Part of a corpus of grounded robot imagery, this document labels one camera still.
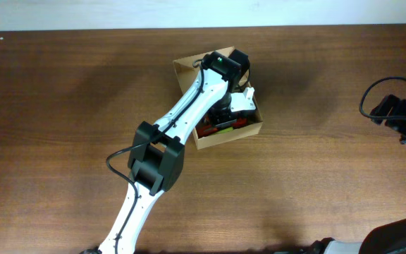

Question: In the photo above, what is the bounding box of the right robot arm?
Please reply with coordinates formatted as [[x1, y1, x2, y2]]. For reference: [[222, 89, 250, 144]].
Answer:
[[306, 95, 406, 254]]

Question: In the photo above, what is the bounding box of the yellow highlighter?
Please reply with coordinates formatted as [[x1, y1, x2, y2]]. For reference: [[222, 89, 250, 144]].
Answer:
[[213, 127, 234, 135]]

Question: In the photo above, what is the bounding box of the orange utility knife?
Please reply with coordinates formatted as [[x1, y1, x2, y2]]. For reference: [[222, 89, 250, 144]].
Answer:
[[196, 117, 247, 138]]

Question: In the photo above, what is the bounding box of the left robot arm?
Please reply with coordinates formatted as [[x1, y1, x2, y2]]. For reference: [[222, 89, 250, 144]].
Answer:
[[95, 49, 256, 253]]

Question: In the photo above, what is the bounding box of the cardboard box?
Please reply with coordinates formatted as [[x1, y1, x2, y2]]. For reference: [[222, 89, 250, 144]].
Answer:
[[156, 47, 263, 149]]

